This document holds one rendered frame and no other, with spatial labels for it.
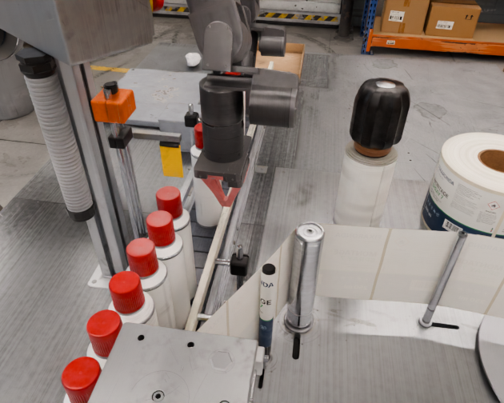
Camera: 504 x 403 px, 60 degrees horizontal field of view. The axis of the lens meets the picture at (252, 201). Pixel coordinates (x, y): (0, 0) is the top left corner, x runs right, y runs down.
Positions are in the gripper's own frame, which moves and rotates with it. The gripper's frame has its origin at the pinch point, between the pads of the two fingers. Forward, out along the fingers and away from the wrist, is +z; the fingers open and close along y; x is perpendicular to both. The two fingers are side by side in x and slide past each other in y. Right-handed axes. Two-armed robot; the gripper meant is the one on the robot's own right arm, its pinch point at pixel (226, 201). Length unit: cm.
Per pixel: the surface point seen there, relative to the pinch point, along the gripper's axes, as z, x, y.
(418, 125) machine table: 19, -42, 67
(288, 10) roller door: 90, 27, 433
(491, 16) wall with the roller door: 88, -179, 442
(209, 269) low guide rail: 10.1, 2.0, -5.2
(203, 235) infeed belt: 13.7, 5.9, 5.9
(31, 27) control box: -29.3, 15.3, -12.6
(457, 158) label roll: -0.6, -37.7, 17.9
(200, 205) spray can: 8.2, 6.7, 8.0
